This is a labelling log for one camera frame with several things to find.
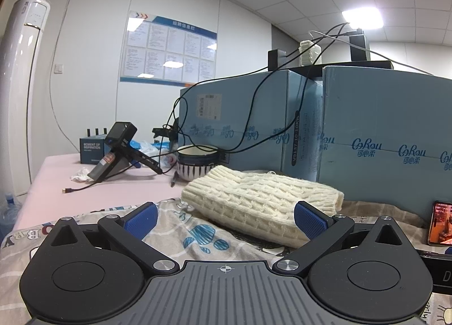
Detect small white knitted item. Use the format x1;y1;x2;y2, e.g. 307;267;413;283
298;40;322;66

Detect black cable with label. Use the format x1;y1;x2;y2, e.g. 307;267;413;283
291;74;308;172

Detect striped ceramic bowl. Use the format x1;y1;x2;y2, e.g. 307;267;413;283
176;145;220;181

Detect wall notice board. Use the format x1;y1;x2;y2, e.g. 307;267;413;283
119;10;218;88

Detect black clamp device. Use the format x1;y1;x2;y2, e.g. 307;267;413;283
153;127;178;142

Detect printed beige bed sheet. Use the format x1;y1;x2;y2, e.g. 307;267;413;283
0;198;452;325

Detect black stand on board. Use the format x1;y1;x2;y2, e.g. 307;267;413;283
290;28;394;80

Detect ceiling light panel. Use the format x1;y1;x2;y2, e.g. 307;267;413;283
341;7;383;29

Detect large blue cardboard box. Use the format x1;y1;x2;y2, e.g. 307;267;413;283
316;65;452;220
177;70;323;181

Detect long black cable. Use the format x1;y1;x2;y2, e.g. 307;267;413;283
166;22;358;184

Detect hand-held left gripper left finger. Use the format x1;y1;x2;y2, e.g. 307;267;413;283
45;201;178;273

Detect white cable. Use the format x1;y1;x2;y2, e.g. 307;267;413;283
308;30;436;75

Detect white tower air conditioner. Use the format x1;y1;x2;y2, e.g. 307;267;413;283
0;0;51;196

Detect smartphone with lit screen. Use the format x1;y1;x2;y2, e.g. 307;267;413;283
428;201;452;246

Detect small dark blue box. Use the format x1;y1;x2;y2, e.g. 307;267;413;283
79;136;114;165

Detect black power adapter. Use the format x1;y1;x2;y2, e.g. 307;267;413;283
268;49;287;71

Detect spare gripper with camera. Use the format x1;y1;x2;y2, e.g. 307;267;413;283
88;121;164;182

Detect crumpled white tissue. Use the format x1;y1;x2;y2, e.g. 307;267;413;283
70;167;93;182

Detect clear water jug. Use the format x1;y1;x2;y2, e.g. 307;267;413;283
0;192;25;237

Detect blue and white plastic bags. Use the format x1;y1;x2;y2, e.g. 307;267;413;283
136;139;178;168

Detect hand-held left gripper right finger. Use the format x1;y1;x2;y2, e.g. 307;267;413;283
275;201;407;273

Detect black usb cable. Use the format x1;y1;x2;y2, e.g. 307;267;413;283
62;172;156;194

